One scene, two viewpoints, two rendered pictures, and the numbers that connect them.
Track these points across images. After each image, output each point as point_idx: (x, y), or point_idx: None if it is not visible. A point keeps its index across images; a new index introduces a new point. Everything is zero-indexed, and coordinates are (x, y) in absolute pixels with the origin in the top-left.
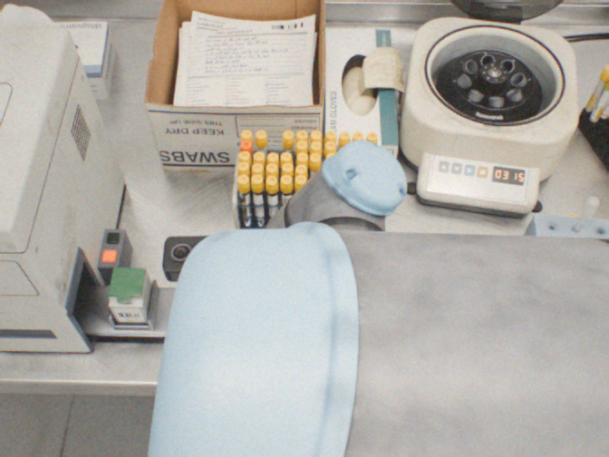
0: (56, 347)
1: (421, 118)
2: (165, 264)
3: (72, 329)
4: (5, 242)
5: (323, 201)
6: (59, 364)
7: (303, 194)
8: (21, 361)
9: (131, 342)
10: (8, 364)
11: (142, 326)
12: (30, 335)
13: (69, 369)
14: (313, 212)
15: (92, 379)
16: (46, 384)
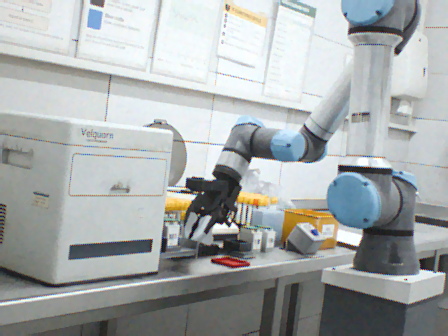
0: (146, 265)
1: (184, 197)
2: (198, 179)
3: (161, 237)
4: (169, 142)
5: (248, 128)
6: (150, 277)
7: (234, 137)
8: (132, 279)
9: (167, 270)
10: (128, 280)
11: (177, 246)
12: (139, 251)
13: (157, 277)
14: (248, 131)
15: (172, 277)
16: (155, 282)
